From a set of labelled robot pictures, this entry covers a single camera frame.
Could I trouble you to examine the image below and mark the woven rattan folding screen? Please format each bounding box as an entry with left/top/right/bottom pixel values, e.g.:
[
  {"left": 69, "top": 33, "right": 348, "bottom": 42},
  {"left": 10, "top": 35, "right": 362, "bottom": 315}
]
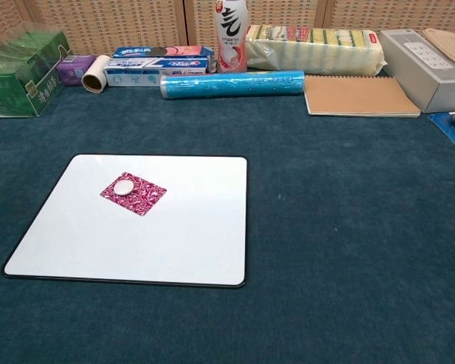
[{"left": 0, "top": 0, "right": 455, "bottom": 58}]

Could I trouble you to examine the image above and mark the white square board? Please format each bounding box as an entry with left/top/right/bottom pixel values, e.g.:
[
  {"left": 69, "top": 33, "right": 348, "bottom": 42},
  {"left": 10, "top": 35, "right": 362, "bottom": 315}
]
[{"left": 2, "top": 153, "right": 249, "bottom": 288}]

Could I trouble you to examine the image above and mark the yellow sponge pack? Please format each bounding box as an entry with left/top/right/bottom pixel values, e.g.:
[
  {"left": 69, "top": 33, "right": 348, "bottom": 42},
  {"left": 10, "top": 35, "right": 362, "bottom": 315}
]
[{"left": 245, "top": 24, "right": 388, "bottom": 77}]

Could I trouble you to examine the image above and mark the blue plastic wrap roll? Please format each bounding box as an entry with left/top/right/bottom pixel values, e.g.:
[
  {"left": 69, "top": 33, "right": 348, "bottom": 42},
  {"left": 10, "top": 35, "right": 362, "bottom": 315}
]
[{"left": 159, "top": 69, "right": 306, "bottom": 101}]

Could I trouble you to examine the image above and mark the grey rectangular box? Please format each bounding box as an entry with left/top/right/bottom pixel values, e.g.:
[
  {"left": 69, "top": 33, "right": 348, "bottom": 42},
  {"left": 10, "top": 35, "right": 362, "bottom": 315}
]
[{"left": 378, "top": 28, "right": 455, "bottom": 114}]

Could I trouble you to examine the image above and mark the green tea box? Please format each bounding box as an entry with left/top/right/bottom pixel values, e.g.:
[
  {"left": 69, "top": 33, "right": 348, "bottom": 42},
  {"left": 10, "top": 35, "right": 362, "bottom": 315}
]
[{"left": 0, "top": 30, "right": 74, "bottom": 119}]

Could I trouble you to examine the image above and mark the white blue toothpaste box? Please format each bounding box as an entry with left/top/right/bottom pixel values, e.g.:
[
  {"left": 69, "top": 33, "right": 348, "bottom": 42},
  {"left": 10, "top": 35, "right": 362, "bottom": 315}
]
[{"left": 104, "top": 56, "right": 210, "bottom": 88}]

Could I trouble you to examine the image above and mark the blue blister package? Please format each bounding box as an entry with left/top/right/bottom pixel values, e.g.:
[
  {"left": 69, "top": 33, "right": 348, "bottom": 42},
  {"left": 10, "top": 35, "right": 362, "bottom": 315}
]
[{"left": 427, "top": 111, "right": 455, "bottom": 156}]

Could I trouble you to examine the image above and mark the brown spiral notebook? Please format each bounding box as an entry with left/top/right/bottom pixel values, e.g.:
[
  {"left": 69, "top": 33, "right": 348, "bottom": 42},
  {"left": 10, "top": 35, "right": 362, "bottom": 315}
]
[{"left": 303, "top": 74, "right": 422, "bottom": 118}]

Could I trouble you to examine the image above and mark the small purple box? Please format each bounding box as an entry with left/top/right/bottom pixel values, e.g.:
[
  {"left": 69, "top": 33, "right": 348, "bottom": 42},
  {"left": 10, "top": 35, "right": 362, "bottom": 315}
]
[{"left": 55, "top": 54, "right": 98, "bottom": 87}]

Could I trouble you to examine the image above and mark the teal table cloth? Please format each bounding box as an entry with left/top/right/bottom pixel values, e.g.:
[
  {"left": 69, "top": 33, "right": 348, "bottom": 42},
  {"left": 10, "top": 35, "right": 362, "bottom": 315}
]
[{"left": 0, "top": 71, "right": 455, "bottom": 364}]

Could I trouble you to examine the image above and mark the magenta patterned paper square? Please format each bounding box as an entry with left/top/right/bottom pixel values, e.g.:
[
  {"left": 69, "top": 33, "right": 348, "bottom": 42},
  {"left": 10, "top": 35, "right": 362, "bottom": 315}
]
[{"left": 99, "top": 171, "right": 168, "bottom": 218}]

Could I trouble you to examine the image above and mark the pink white drink bottle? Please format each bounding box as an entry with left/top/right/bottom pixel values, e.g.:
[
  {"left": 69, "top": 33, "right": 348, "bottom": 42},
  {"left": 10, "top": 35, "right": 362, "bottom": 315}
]
[{"left": 215, "top": 0, "right": 249, "bottom": 74}]

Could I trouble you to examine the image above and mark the small white round disc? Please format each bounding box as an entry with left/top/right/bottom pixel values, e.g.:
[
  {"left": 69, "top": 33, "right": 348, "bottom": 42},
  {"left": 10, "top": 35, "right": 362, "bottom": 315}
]
[{"left": 112, "top": 180, "right": 135, "bottom": 196}]

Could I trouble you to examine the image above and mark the white paper roll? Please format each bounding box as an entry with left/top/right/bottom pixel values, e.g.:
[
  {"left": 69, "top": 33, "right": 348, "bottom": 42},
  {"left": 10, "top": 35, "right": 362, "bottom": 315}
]
[{"left": 81, "top": 55, "right": 111, "bottom": 94}]

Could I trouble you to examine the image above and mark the beige oval lid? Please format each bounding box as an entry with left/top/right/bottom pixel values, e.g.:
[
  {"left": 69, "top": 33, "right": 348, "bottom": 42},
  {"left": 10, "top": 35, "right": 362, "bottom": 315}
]
[{"left": 420, "top": 27, "right": 455, "bottom": 65}]

